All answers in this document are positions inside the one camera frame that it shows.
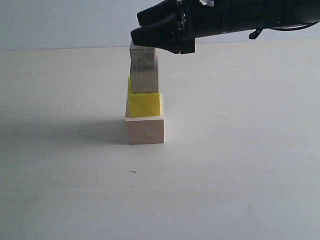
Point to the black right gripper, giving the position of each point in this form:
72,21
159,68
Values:
202,18

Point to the small wooden cube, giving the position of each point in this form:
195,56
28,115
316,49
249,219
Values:
142,57

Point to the medium wooden cube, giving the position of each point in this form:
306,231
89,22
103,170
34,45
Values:
144,80

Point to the yellow cube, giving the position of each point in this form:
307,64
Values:
143,104

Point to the large pale wooden cube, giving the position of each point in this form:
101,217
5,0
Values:
146,129

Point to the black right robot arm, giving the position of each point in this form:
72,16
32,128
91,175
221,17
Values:
258,15

